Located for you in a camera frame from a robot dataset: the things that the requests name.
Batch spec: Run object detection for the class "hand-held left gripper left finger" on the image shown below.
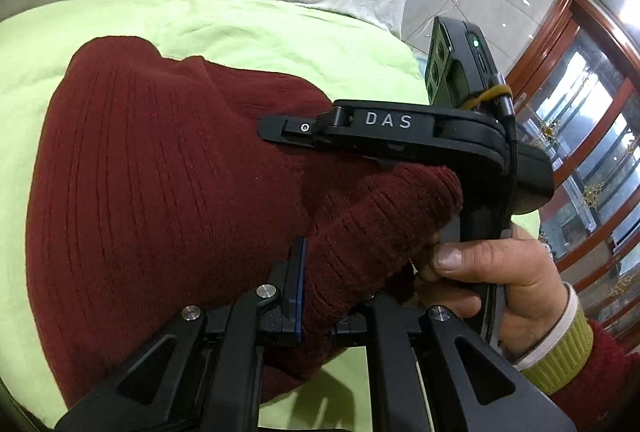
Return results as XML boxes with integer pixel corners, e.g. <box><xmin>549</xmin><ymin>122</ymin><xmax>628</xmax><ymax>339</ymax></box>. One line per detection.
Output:
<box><xmin>52</xmin><ymin>234</ymin><xmax>307</xmax><ymax>432</ymax></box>

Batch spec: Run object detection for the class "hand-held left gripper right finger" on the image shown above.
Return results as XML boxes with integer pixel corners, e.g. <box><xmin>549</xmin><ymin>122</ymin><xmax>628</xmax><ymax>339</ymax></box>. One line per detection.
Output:
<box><xmin>330</xmin><ymin>298</ymin><xmax>576</xmax><ymax>432</ymax></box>

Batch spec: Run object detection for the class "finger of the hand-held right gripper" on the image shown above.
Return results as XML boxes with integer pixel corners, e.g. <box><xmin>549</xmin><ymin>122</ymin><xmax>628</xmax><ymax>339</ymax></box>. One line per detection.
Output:
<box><xmin>257</xmin><ymin>109</ymin><xmax>347</xmax><ymax>149</ymax></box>

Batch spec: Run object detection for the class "maroon hooded knit sweater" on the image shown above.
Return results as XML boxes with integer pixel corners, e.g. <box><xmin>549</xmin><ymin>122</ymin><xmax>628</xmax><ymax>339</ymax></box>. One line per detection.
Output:
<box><xmin>27</xmin><ymin>36</ymin><xmax>463</xmax><ymax>405</ymax></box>

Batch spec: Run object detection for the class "person's right forearm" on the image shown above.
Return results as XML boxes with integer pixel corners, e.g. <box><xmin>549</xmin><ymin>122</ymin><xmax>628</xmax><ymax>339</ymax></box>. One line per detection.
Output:
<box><xmin>510</xmin><ymin>282</ymin><xmax>640</xmax><ymax>398</ymax></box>

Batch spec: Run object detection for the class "person's right hand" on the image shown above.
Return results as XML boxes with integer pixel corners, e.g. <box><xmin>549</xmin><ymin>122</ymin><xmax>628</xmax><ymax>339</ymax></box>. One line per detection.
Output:
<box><xmin>412</xmin><ymin>224</ymin><xmax>573</xmax><ymax>363</ymax></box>

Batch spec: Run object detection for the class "light green bed sheet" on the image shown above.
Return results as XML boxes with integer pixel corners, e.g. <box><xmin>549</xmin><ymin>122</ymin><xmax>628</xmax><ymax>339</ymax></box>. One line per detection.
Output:
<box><xmin>0</xmin><ymin>0</ymin><xmax>546</xmax><ymax>418</ymax></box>

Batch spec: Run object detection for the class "wooden glass cabinet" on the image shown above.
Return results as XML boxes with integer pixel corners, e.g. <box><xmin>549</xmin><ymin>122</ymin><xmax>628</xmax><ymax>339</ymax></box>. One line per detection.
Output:
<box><xmin>505</xmin><ymin>0</ymin><xmax>640</xmax><ymax>348</ymax></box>

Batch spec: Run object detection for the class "black cable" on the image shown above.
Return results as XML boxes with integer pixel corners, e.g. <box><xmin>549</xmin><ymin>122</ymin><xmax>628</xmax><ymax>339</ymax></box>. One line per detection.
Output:
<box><xmin>487</xmin><ymin>72</ymin><xmax>518</xmax><ymax>343</ymax></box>

